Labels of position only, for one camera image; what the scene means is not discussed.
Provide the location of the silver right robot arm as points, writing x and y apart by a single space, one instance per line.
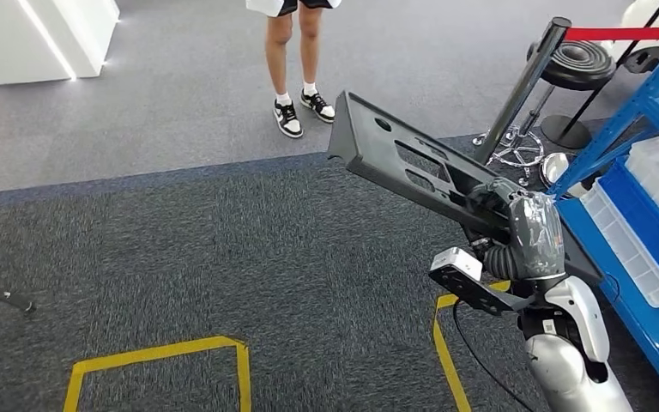
579 324

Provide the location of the person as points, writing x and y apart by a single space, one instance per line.
278 45

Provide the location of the red barrier belt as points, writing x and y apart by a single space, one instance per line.
619 33

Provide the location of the black round floor base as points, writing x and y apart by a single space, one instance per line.
648 59

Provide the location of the black plastic panel part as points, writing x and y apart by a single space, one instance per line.
363 142

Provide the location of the yellow floor tape square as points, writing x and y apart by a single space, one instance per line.
243 381

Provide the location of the blue plastic bin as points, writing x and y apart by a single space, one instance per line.
642 227

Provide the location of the white lattice plastic bin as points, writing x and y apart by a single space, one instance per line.
619 250

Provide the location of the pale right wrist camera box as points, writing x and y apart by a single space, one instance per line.
454 262

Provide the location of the chrome stanchion with round base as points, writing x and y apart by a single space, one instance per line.
525 85

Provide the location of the thin black pole stand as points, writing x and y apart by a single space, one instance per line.
565 133

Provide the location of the white lit display stand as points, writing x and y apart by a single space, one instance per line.
68 34

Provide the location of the black seat chrome stool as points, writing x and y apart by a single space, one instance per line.
577 62

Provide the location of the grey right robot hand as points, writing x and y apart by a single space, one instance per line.
534 233

